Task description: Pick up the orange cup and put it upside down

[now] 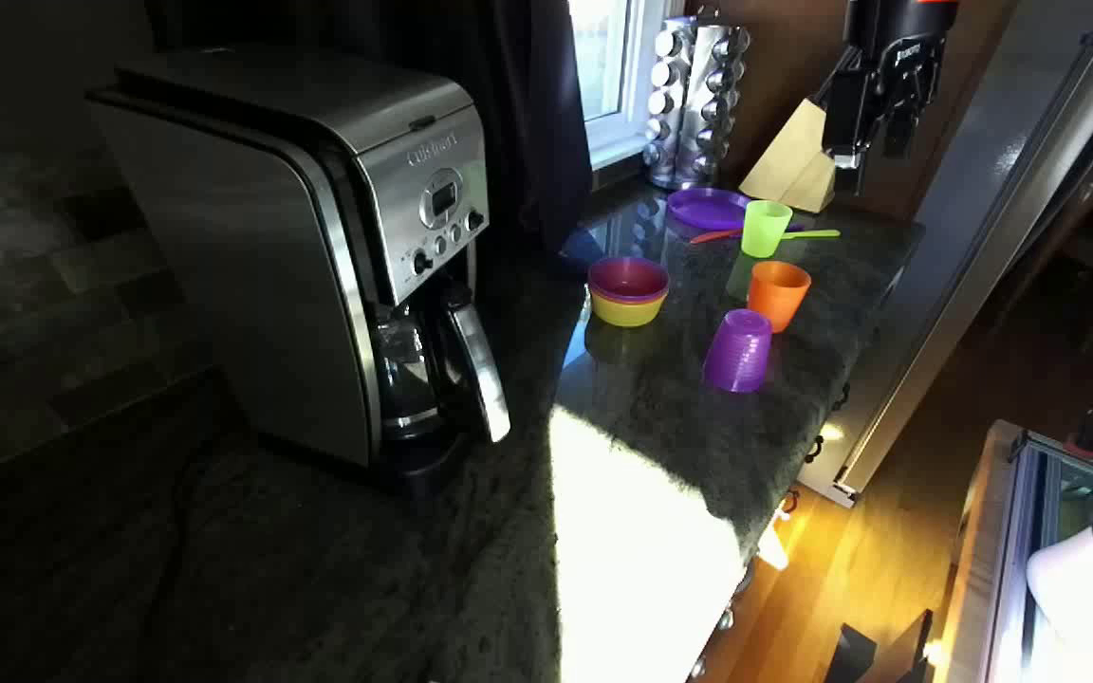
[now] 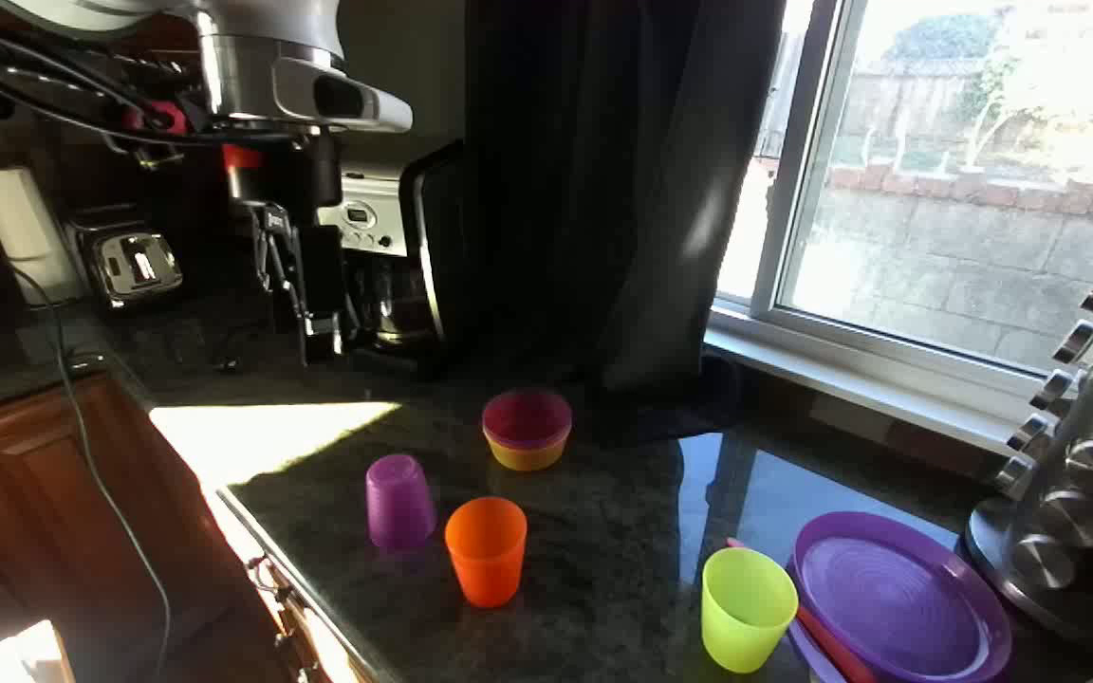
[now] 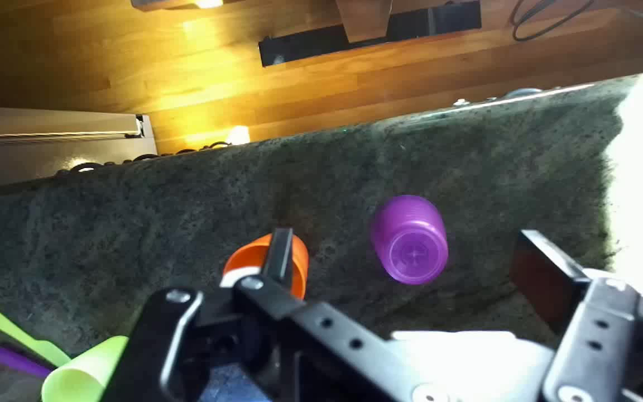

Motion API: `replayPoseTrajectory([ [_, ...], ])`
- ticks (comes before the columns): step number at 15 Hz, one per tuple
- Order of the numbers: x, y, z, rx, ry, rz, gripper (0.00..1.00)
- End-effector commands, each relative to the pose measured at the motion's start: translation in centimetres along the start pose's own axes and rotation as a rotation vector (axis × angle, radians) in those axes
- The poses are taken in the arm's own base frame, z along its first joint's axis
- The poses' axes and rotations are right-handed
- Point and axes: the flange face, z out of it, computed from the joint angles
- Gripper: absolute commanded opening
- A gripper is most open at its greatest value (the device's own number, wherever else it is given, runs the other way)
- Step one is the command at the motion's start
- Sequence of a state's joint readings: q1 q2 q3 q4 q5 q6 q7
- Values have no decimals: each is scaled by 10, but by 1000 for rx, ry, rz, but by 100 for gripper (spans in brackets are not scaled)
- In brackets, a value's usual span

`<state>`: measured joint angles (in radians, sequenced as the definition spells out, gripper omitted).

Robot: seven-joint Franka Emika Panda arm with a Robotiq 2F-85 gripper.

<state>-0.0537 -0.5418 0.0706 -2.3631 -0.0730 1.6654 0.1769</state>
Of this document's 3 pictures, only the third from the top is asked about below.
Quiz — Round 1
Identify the lime green plastic spoon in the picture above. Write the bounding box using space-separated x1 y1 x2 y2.
0 294 73 368

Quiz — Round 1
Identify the purple plastic cup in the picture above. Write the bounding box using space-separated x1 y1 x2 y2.
368 195 451 289

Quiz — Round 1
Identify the lime green plastic cup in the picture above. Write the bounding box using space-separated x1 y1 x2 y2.
40 334 129 402

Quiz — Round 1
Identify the orange plastic cup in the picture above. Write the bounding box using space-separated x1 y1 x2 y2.
222 233 312 302

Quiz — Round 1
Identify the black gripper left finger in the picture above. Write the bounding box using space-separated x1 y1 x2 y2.
218 225 414 402

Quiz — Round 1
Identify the black floor stand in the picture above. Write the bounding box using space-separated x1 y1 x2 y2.
257 0 485 70

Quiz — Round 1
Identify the dark floor cable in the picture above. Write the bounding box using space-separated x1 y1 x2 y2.
508 0 598 45

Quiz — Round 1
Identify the purple plastic utensil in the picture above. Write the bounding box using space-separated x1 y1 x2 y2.
0 341 53 379

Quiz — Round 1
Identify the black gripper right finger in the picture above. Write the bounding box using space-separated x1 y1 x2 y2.
512 227 643 402

